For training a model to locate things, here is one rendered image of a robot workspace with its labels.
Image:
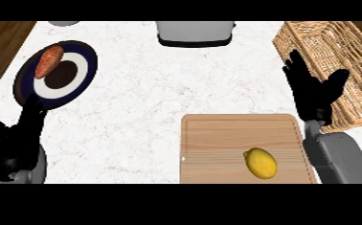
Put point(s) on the grey toaster appliance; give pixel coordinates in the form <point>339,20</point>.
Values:
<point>196,32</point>

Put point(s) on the brown wooden surface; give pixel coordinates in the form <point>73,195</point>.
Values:
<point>12,40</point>

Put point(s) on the navy and white plate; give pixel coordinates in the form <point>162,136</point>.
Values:
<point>60,75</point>

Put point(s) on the wicker basket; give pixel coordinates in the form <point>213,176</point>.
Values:
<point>326,53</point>

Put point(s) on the grey round object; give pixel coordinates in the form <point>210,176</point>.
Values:
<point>64,23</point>

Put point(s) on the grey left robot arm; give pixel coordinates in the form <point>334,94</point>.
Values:
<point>33,171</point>

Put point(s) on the yellow lemon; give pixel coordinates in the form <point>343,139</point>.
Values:
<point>261,163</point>

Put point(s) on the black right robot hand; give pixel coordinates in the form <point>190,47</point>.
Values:
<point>309,88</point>

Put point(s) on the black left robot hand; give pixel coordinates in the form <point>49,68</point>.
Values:
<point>24,139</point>

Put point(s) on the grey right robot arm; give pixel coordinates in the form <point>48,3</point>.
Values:
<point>334,155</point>

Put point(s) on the wooden cutting board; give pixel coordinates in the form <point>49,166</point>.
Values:
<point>227,149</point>

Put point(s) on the orange carrot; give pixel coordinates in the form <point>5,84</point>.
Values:
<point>49,61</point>

